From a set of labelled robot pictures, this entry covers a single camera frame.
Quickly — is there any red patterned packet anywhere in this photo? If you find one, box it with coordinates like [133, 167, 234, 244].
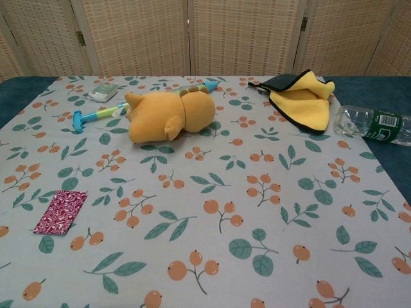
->
[33, 189, 88, 235]

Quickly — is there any clear bottle green label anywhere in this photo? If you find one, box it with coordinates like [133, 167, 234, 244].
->
[333, 105, 411, 147]

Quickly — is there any orange plush toy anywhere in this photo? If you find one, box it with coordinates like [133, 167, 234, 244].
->
[123, 90, 216, 144]

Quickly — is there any green white tissue pack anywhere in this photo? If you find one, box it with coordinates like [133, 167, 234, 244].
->
[83, 83, 118, 103]

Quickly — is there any yellow black microfiber cloth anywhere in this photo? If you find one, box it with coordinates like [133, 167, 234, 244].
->
[247, 69, 337, 135]

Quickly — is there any woven folding screen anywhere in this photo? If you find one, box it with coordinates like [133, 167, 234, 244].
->
[0, 0, 411, 83]

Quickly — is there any floral print tablecloth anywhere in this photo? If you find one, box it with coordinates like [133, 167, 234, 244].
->
[0, 75, 411, 308]

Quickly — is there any blue green toy pump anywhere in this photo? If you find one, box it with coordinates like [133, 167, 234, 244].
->
[73, 80, 222, 134]

